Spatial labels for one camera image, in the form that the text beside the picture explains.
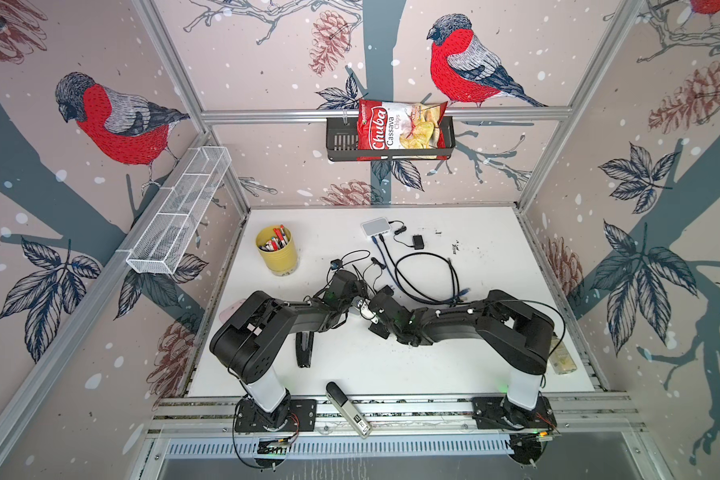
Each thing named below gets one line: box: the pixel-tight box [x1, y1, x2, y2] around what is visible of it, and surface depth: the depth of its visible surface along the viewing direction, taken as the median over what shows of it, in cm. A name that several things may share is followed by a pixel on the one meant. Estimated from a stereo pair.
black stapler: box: [295, 331, 314, 368], surface depth 85 cm
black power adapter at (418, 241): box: [388, 220, 425, 250], surface depth 110 cm
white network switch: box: [360, 216, 392, 238], surface depth 116 cm
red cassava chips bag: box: [356, 99, 448, 161], surface depth 90 cm
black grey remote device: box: [326, 382, 373, 439], surface depth 73 cm
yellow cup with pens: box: [255, 225, 298, 277], surface depth 99 cm
